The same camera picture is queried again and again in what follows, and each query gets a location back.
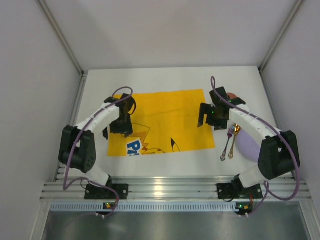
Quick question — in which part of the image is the yellow printed cloth placemat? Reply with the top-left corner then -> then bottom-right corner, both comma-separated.
107,89 -> 216,157

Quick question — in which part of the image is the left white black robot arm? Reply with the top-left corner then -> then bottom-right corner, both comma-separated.
58,93 -> 137,188

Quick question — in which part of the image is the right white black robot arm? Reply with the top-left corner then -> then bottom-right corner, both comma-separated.
197,87 -> 301,196

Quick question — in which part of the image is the pink plastic cup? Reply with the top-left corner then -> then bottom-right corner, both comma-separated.
227,92 -> 237,99

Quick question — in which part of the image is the gold metal spoon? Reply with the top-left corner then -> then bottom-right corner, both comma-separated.
228,123 -> 241,159

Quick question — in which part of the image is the lilac plastic plate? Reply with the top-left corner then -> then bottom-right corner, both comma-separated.
236,130 -> 260,163

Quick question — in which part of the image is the purple metal fork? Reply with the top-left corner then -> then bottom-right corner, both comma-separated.
220,124 -> 235,162

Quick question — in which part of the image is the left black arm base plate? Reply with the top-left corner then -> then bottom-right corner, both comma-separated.
84,183 -> 129,200

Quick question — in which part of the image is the aluminium mounting rail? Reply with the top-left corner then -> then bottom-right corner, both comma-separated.
39,176 -> 312,201

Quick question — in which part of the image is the aluminium frame post left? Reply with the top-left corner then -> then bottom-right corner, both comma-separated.
36,0 -> 84,76

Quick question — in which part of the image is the aluminium frame post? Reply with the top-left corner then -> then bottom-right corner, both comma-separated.
36,0 -> 84,76
258,0 -> 306,74

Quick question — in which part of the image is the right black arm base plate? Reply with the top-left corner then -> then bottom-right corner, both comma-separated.
216,183 -> 263,201

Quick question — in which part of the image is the slotted grey cable duct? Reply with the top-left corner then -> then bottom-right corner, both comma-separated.
50,201 -> 250,213

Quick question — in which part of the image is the aluminium frame post right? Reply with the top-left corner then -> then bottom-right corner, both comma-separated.
258,0 -> 306,74

